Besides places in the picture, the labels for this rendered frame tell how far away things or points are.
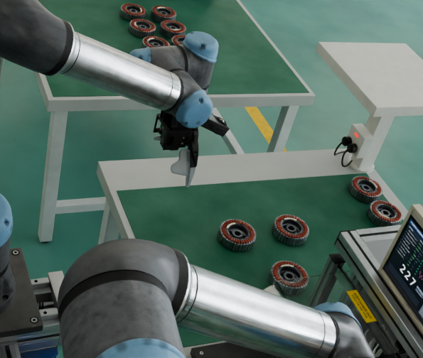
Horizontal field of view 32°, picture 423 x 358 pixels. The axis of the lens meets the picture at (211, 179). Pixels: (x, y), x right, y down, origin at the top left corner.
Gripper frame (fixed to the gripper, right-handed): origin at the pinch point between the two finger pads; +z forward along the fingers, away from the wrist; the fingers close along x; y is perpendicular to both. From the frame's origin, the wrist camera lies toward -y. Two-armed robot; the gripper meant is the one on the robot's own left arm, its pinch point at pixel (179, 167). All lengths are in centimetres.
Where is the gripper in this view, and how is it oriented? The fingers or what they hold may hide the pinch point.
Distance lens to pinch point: 176.0
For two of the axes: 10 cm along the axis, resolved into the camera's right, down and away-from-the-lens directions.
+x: 3.8, 6.4, -6.7
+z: -2.2, 7.7, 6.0
